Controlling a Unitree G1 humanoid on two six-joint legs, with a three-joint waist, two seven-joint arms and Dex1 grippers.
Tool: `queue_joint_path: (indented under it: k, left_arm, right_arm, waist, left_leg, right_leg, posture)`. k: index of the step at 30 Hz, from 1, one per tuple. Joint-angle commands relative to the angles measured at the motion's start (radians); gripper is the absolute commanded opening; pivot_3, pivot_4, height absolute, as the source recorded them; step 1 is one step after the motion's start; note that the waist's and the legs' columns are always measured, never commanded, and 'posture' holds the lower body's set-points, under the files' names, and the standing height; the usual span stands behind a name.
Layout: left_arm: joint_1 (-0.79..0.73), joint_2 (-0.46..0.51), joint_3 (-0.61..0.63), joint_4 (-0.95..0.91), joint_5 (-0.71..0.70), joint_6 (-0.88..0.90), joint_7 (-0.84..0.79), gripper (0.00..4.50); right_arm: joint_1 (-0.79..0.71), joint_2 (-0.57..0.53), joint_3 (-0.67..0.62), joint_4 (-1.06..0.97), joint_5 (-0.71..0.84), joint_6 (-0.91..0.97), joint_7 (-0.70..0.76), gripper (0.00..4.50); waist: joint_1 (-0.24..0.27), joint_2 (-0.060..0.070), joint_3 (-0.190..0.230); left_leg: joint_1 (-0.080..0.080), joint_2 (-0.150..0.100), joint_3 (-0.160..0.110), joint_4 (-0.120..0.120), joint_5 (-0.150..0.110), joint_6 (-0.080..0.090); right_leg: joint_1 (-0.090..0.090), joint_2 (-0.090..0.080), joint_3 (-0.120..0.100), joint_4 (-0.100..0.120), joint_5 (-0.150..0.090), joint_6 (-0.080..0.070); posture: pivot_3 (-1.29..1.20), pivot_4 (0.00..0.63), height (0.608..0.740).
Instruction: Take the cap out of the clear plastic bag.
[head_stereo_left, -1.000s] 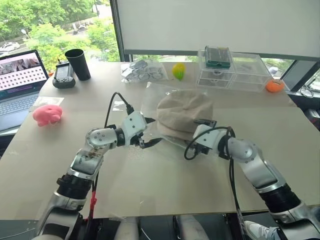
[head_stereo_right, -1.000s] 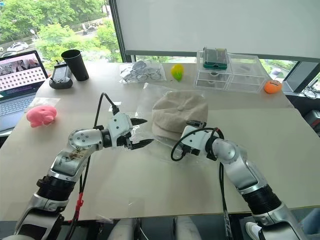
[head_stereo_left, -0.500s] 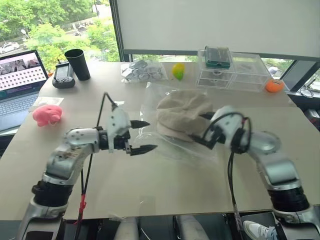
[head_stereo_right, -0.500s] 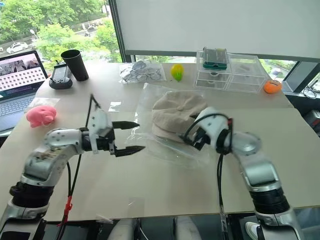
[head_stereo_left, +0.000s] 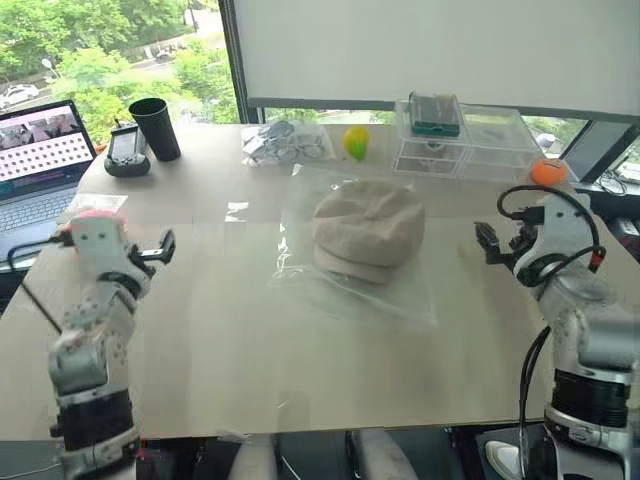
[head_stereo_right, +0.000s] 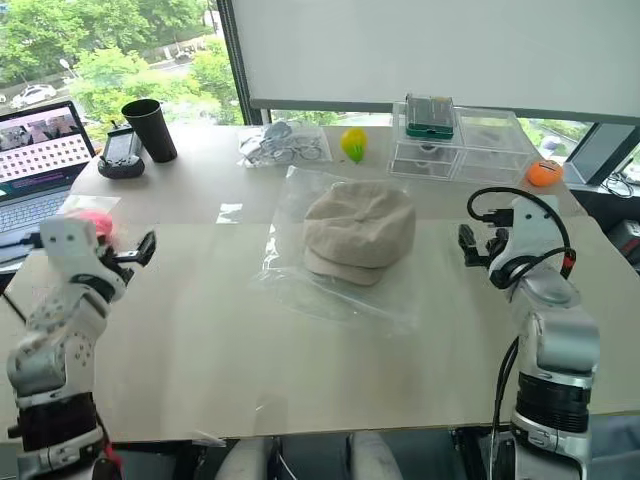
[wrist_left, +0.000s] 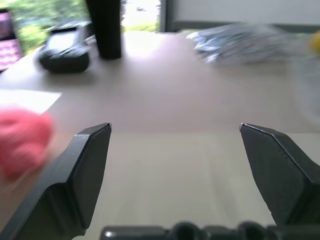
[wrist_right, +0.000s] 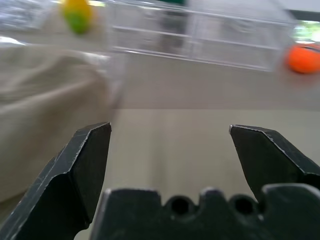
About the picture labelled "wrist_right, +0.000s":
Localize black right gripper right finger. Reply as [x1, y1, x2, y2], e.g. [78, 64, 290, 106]
[228, 124, 320, 202]

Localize yellow green plush toy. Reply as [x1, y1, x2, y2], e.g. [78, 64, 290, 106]
[58, 0, 99, 35]

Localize orange ball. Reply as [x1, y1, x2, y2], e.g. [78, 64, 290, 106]
[282, 42, 320, 75]

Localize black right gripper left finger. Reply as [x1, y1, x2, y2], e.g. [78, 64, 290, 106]
[0, 121, 112, 240]

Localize beige cloth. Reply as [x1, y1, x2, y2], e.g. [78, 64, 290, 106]
[0, 44, 126, 203]

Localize clear acrylic storage box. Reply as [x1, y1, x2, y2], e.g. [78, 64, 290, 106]
[106, 0, 298, 111]

